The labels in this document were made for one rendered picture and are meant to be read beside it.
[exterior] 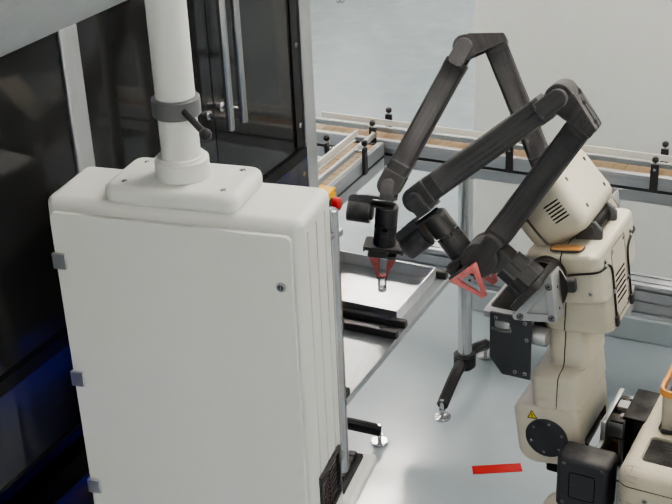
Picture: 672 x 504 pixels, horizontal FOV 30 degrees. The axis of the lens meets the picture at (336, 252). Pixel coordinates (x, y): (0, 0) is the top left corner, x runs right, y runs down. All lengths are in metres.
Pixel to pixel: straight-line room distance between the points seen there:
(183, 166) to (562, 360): 1.13
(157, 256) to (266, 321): 0.23
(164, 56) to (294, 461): 0.79
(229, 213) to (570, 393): 1.08
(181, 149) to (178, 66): 0.15
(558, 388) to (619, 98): 1.79
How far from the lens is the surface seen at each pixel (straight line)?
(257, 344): 2.27
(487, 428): 4.34
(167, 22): 2.15
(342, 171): 3.95
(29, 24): 2.37
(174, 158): 2.23
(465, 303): 4.36
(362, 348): 3.07
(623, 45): 4.47
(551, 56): 4.55
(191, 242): 2.22
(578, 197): 2.75
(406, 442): 4.27
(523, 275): 2.67
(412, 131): 3.08
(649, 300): 4.13
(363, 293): 3.31
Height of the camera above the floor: 2.45
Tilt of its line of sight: 26 degrees down
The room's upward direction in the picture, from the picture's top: 3 degrees counter-clockwise
